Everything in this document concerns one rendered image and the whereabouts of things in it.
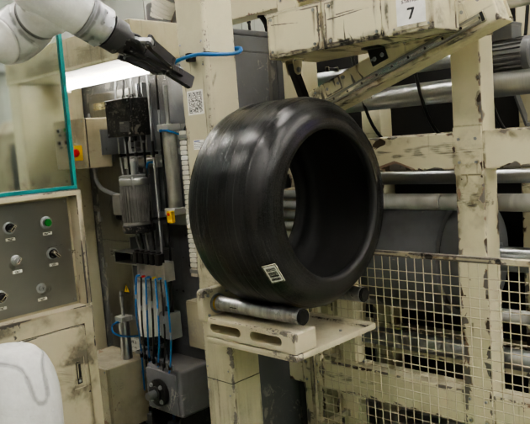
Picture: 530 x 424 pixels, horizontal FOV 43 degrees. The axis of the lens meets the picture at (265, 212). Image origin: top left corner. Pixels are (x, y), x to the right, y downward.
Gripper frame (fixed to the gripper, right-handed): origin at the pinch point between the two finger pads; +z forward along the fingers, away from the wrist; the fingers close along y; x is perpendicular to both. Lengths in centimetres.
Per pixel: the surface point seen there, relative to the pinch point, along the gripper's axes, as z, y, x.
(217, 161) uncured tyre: 24.3, -11.5, -9.4
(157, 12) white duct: 31, -84, 70
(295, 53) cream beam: 48, -18, 40
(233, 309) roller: 53, -27, -41
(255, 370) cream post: 80, -42, -55
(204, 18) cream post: 19, -28, 39
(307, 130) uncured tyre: 38.3, 5.2, 3.2
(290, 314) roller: 54, -4, -42
